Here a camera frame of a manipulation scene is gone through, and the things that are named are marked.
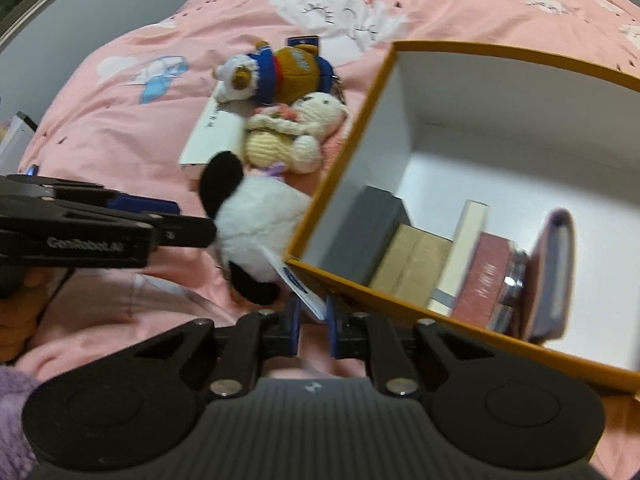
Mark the flat white box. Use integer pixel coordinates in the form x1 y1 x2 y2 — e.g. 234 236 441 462
178 95 251 168

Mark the orange-rimmed white storage box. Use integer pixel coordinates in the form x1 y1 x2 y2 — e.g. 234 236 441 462
284 40 640 396

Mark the white carton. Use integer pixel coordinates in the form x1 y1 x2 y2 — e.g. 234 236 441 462
0 111 39 172

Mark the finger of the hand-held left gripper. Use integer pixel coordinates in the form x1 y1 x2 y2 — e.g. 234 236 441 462
55 200 219 250
5 174 182 217

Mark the tall white box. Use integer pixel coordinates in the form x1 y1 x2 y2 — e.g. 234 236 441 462
427 200 490 317

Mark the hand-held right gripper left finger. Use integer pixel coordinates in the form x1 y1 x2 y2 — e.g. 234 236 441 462
132 294 303 401

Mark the tan cardboard box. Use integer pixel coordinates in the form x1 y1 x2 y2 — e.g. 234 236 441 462
370 224 453 308

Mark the cream crochet bunny doll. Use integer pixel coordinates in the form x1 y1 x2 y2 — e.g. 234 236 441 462
243 91 350 181

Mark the pink printed blanket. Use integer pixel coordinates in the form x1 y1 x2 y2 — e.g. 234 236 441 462
0 0 640 480

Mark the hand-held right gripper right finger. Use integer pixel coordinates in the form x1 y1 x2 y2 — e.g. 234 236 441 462
325 295 497 399

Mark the dusty pink box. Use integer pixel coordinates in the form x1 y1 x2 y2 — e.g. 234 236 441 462
450 232 518 331

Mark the blue card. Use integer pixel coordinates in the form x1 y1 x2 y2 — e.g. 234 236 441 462
286 34 321 53

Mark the brown knitted bear toy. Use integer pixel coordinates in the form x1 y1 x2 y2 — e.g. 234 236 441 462
214 40 346 107

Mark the dark grey box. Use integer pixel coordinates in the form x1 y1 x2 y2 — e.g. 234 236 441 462
320 185 413 288

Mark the black and white panda plush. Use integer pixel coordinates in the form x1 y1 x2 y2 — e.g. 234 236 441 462
199 151 327 322

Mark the person's left hand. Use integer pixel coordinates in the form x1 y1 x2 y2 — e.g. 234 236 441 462
0 269 52 364

